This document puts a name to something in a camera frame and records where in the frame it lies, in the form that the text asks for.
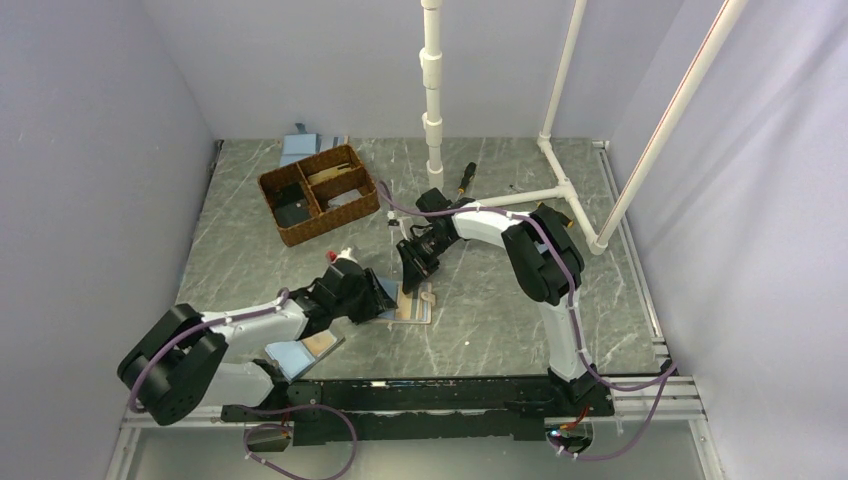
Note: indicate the blue card holder at back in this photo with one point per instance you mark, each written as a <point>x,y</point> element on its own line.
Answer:
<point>303,144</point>

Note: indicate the tan card in basket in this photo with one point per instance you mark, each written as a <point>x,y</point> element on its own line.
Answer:
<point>328,173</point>

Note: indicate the blue orange card holder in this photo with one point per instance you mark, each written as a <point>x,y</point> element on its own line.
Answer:
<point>295,358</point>

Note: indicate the brown wicker divided basket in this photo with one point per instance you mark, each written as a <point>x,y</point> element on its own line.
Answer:
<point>334,203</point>

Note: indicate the tan blue card holder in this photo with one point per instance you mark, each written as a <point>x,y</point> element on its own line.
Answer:
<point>414,308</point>

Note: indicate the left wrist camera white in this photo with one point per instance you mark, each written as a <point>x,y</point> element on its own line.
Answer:
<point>346,254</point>

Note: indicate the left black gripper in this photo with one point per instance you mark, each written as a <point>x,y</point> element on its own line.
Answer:
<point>376,299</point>

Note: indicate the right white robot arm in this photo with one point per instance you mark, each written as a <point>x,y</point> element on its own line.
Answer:
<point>545,261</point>

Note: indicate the black orange screwdriver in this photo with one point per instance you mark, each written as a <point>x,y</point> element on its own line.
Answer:
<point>467,178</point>

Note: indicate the black item in basket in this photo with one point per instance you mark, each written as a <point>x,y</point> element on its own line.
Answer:
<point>290,206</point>

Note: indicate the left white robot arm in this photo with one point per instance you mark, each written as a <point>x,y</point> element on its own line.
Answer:
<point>191,358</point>

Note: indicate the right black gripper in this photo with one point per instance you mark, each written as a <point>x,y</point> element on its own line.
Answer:
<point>416,267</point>

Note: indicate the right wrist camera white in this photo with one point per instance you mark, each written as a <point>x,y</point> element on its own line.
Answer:
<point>399,226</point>

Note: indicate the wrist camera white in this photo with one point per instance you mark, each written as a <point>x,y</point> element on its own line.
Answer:
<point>399,226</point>
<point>346,254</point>

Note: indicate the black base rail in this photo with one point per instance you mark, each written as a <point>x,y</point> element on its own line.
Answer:
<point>519,407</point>

